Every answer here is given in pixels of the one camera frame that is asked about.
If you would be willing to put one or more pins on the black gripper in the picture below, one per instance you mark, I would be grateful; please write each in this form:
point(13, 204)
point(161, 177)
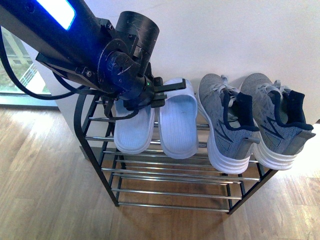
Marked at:
point(148, 97)

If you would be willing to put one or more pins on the light blue slipper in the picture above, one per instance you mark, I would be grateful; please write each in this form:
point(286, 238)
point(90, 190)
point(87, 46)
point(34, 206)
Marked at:
point(177, 122)
point(133, 135)

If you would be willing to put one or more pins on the grey sneaker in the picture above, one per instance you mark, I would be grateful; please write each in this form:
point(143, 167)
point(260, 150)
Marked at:
point(232, 132)
point(278, 113)

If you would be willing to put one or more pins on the black robot arm with light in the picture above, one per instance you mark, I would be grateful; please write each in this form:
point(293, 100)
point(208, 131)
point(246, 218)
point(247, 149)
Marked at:
point(112, 60)

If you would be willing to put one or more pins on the black metal shoe rack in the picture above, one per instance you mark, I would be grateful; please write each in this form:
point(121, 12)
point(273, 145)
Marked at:
point(152, 179)

